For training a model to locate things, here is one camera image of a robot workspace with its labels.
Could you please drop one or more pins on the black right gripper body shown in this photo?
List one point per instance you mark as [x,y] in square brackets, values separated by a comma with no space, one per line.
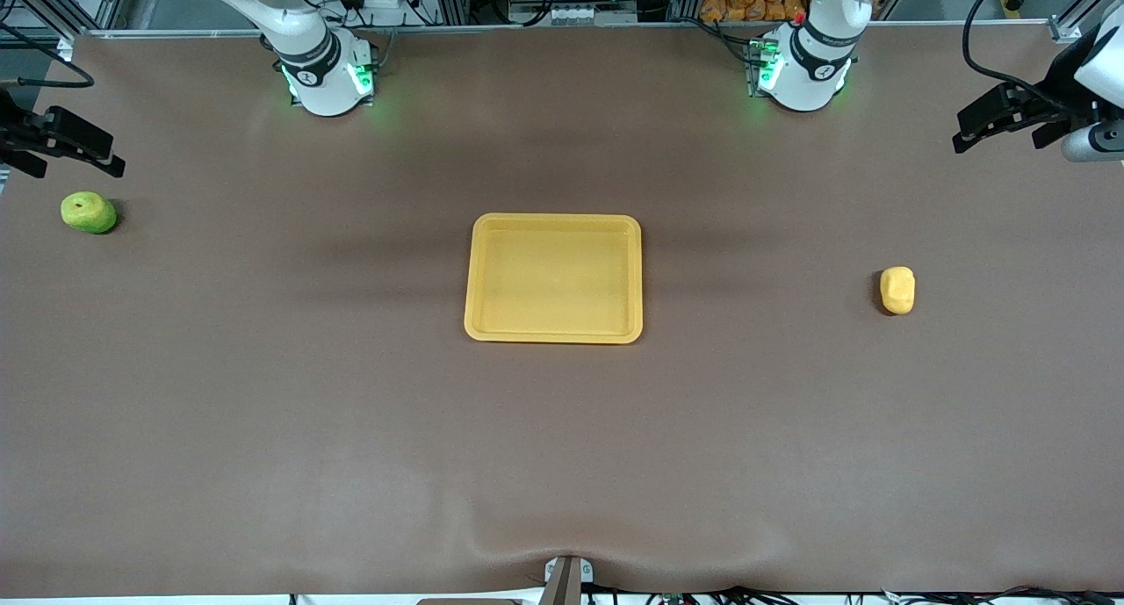
[16,133]

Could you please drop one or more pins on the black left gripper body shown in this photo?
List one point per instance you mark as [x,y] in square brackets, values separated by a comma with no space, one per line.
[1050,106]

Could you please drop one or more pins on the green apple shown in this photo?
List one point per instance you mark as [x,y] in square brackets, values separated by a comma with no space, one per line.
[88,213]

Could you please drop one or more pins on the yellow potato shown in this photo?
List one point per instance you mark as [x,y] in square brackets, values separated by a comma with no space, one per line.
[897,291]

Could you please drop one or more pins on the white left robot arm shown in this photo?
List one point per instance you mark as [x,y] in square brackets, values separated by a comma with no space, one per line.
[808,74]

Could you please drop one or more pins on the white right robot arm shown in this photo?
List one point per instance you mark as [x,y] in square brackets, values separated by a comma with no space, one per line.
[325,78]

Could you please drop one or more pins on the yellow plastic tray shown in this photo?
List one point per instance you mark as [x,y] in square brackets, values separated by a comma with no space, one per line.
[553,280]

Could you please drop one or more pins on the aluminium frame profile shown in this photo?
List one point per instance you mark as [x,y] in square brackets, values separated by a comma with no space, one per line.
[61,3]
[1076,21]

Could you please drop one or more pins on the metal table clamp bracket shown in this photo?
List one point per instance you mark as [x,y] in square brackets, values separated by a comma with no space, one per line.
[568,580]

